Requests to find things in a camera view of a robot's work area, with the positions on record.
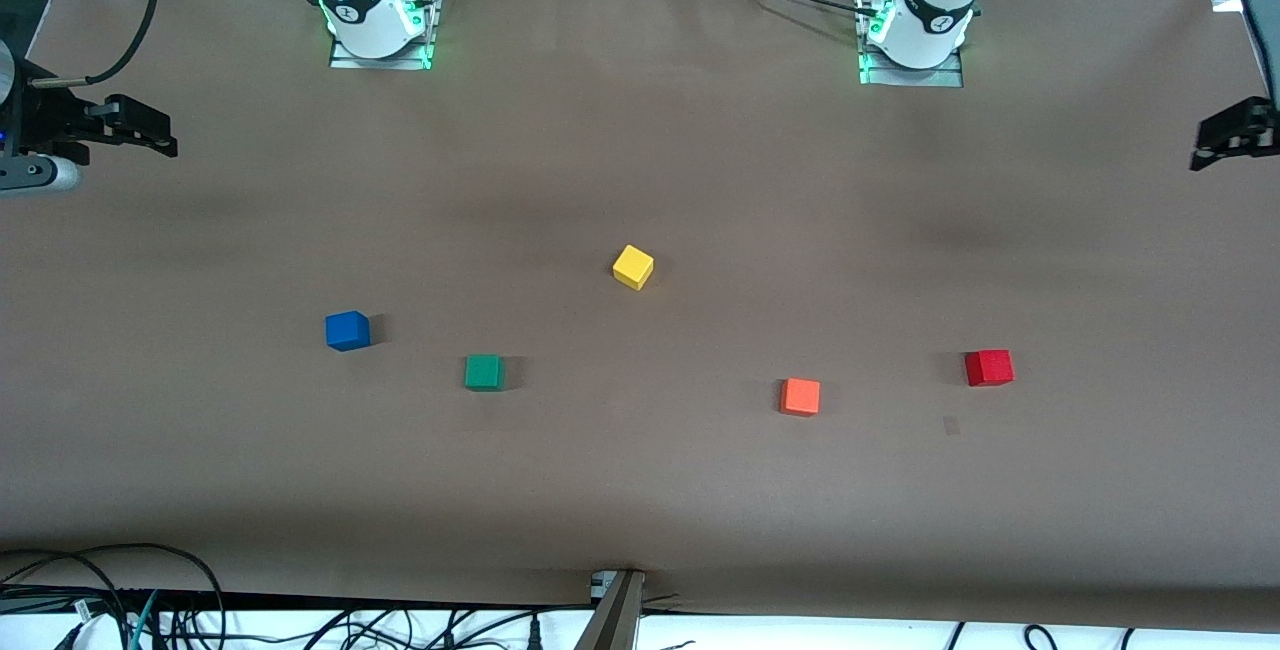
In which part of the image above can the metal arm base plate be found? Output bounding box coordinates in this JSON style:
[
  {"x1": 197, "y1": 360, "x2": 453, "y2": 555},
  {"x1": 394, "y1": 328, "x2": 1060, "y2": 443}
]
[
  {"x1": 330, "y1": 0, "x2": 443, "y2": 71},
  {"x1": 858, "y1": 25, "x2": 966, "y2": 88}
]

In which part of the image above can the looped black cable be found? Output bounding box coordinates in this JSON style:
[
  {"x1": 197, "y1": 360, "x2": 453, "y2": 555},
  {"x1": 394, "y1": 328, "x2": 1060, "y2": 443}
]
[{"x1": 0, "y1": 543, "x2": 226, "y2": 650}]

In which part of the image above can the red wooden block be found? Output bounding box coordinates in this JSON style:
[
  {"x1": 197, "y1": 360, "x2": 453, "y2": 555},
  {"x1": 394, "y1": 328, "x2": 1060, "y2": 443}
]
[{"x1": 965, "y1": 349, "x2": 1015, "y2": 388}]

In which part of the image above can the aluminium camera post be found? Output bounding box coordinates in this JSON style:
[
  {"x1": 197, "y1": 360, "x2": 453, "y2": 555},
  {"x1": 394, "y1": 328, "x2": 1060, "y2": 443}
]
[{"x1": 575, "y1": 570, "x2": 646, "y2": 650}]

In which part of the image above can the blue wooden block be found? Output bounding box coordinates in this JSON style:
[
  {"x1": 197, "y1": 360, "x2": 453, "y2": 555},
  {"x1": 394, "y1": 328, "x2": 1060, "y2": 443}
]
[{"x1": 325, "y1": 311, "x2": 372, "y2": 353}]

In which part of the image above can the orange wooden block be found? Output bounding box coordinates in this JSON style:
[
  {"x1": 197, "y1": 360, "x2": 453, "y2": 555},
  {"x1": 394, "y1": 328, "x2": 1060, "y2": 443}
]
[{"x1": 780, "y1": 377, "x2": 822, "y2": 418}]

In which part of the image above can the teal cable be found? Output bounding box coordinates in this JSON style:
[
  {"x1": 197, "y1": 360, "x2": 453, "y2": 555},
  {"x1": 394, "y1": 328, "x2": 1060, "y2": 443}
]
[{"x1": 125, "y1": 590, "x2": 161, "y2": 650}]

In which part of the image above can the yellow wooden block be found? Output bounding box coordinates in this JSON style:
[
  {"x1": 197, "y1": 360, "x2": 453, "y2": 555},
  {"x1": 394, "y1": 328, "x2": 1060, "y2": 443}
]
[{"x1": 612, "y1": 244, "x2": 655, "y2": 292}]

